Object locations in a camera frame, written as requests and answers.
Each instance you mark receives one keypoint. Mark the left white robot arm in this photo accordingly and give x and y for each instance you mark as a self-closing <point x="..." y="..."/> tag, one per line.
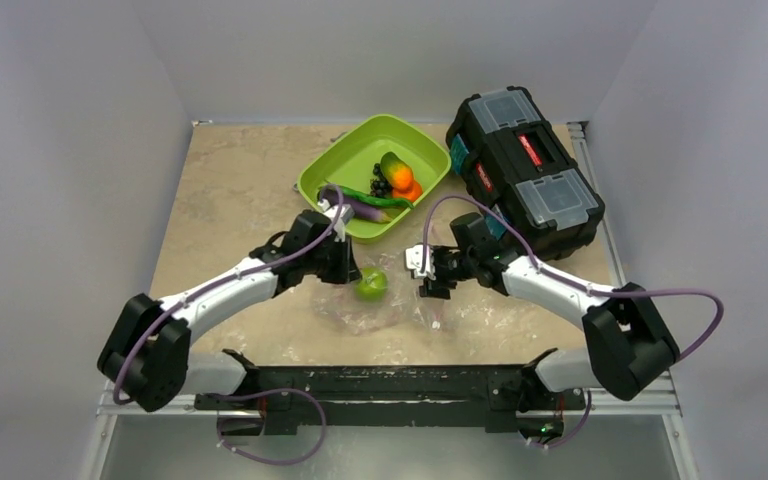
<point x="148" y="354"/>

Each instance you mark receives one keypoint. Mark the dark fake grape bunch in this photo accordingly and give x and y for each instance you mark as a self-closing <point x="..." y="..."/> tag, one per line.
<point x="380" y="185"/>

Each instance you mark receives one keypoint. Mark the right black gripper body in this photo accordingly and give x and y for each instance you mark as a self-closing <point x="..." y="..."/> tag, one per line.
<point x="438" y="273"/>

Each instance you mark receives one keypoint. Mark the green plastic tray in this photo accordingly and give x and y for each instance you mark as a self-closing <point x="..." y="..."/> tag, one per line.
<point x="354" y="161"/>

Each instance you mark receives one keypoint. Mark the purple fake eggplant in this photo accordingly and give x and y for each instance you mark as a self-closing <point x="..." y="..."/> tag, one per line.
<point x="359" y="204"/>

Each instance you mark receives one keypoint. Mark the black Delixi toolbox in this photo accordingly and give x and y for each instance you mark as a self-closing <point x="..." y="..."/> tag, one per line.
<point x="512" y="161"/>

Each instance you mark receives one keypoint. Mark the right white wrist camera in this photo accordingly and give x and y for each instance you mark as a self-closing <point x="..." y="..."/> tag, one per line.
<point x="418" y="262"/>

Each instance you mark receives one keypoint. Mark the orange green fake mango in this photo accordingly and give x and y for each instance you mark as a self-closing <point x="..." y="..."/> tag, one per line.
<point x="397" y="173"/>

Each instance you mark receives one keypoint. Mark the orange fake fruit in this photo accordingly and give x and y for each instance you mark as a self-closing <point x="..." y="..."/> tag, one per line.
<point x="411" y="193"/>

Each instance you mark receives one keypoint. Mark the clear zip top bag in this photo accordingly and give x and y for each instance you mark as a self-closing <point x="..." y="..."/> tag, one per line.
<point x="385" y="296"/>

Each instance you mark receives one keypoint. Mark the green fake bean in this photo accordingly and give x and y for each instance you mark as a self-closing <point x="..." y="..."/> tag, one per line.
<point x="377" y="197"/>

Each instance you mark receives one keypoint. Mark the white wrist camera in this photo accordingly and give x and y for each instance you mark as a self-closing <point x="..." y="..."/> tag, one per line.
<point x="339" y="215"/>
<point x="418" y="262"/>

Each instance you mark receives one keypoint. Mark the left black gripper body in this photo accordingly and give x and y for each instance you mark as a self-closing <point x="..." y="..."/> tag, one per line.
<point x="330" y="262"/>

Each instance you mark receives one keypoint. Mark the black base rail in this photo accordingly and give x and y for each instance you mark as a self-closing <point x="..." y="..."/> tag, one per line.
<point x="495" y="398"/>

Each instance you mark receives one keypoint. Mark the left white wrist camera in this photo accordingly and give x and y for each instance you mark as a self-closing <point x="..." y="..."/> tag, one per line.
<point x="339" y="215"/>

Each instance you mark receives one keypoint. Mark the green fake fruit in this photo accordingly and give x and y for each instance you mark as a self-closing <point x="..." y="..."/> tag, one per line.
<point x="373" y="285"/>

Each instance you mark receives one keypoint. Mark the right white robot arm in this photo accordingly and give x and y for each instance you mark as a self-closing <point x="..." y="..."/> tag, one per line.
<point x="627" y="343"/>

